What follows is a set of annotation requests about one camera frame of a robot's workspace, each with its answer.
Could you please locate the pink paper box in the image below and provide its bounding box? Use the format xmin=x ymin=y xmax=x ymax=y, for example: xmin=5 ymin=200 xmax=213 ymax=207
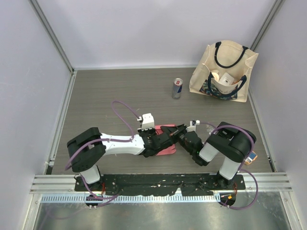
xmin=155 ymin=125 xmax=176 ymax=156

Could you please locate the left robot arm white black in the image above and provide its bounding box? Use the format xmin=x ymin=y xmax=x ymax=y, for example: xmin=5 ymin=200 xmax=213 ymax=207
xmin=65 ymin=126 xmax=175 ymax=191

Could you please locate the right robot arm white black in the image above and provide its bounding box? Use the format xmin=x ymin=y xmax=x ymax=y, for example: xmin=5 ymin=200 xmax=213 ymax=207
xmin=161 ymin=120 xmax=257 ymax=189

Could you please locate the orange blue small box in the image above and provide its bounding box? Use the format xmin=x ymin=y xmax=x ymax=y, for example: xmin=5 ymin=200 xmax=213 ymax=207
xmin=245 ymin=151 xmax=258 ymax=165

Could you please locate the white box in bag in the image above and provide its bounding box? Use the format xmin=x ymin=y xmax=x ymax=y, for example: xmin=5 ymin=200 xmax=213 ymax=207
xmin=219 ymin=72 xmax=235 ymax=86

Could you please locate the clear plastic wrapper scrap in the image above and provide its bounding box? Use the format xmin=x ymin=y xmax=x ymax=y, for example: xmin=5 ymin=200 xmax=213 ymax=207
xmin=206 ymin=123 xmax=216 ymax=134

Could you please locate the silver blue drink can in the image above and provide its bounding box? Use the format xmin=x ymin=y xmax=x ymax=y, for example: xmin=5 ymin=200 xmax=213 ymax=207
xmin=172 ymin=78 xmax=183 ymax=99

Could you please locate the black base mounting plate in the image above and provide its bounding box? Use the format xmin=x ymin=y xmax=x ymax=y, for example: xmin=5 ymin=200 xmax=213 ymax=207
xmin=88 ymin=173 xmax=246 ymax=196

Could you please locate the white tape roll in bag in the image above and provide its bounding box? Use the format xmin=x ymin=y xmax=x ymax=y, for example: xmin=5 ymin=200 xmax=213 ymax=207
xmin=211 ymin=69 xmax=220 ymax=82

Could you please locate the beige canvas tote bag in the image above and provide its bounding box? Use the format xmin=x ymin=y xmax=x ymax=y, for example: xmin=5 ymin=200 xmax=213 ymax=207
xmin=189 ymin=40 xmax=259 ymax=103

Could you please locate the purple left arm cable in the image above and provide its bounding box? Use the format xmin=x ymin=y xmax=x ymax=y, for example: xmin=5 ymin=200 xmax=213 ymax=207
xmin=64 ymin=100 xmax=144 ymax=207

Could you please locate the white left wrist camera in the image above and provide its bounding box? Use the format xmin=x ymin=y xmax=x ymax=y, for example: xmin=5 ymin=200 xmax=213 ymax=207
xmin=137 ymin=113 xmax=155 ymax=131

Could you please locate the grey slotted cable duct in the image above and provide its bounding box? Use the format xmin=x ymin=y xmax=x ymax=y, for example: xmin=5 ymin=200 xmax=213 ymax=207
xmin=41 ymin=194 xmax=220 ymax=203

